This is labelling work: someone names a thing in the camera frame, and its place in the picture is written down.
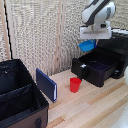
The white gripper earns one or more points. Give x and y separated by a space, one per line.
95 32

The blue plastic bowl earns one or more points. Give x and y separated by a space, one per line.
86 45

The black air fryer drawer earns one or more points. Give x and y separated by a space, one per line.
95 71

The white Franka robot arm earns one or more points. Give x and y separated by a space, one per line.
98 11

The beige woven folding screen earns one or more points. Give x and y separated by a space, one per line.
40 33

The red plastic cup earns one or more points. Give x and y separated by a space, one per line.
75 84

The dark blue book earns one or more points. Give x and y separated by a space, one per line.
46 84

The black fabric storage box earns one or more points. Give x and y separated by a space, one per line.
18 96

